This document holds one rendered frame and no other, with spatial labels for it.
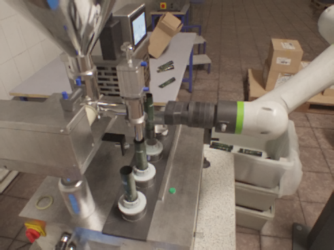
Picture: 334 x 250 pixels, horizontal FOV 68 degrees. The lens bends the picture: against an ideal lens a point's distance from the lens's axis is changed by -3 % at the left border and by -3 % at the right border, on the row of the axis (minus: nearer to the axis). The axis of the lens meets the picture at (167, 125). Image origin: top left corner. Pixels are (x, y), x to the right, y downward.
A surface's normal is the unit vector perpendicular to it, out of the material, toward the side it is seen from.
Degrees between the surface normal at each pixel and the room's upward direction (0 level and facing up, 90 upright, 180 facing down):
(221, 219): 0
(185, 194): 0
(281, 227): 0
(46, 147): 90
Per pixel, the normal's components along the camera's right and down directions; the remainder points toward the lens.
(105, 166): -0.04, -0.81
